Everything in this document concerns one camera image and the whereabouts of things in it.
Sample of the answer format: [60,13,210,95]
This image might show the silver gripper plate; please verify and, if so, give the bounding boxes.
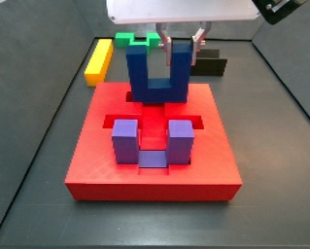
[107,0,259,65]

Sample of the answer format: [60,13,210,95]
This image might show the blue U-shaped block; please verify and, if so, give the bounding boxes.
[126,44,193,104]

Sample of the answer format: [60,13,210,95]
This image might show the black angled fixture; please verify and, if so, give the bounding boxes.
[191,49,227,77]

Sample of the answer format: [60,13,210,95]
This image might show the green stepped block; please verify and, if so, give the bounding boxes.
[114,32,160,53]

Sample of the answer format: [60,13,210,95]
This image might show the yellow long block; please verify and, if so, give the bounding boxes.
[84,39,112,87]

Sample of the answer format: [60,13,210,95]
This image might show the purple U-shaped block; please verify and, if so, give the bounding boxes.
[111,120,195,168]

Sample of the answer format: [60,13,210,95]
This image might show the red base block with slots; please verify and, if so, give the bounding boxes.
[65,83,242,201]

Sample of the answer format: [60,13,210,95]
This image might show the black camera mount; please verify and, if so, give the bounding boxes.
[251,0,308,25]

